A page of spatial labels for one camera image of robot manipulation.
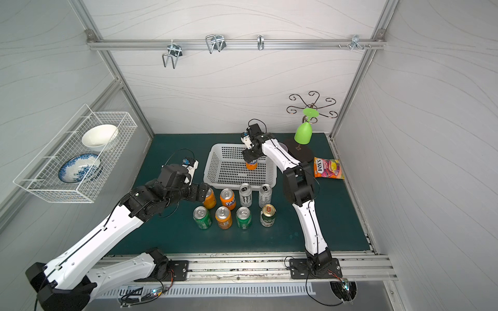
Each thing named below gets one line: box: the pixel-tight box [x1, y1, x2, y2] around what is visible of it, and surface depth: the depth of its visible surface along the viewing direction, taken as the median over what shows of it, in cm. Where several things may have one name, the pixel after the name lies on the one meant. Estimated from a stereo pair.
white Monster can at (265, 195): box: [258, 183, 273, 208], surface depth 84 cm
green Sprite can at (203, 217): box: [192, 205, 213, 231], surface depth 80 cm
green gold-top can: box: [260, 203, 277, 228], surface depth 80 cm
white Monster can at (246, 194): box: [238, 182, 253, 208], surface depth 84 cm
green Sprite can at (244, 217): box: [236, 206, 253, 231], surface depth 80 cm
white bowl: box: [81, 123, 119, 153], surface depth 73 cm
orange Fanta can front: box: [219, 187, 237, 212], surface depth 85 cm
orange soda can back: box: [215, 206, 234, 231], surface depth 80 cm
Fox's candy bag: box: [313, 156, 345, 180], surface depth 103 cm
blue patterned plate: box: [58, 153, 103, 184], surface depth 65 cm
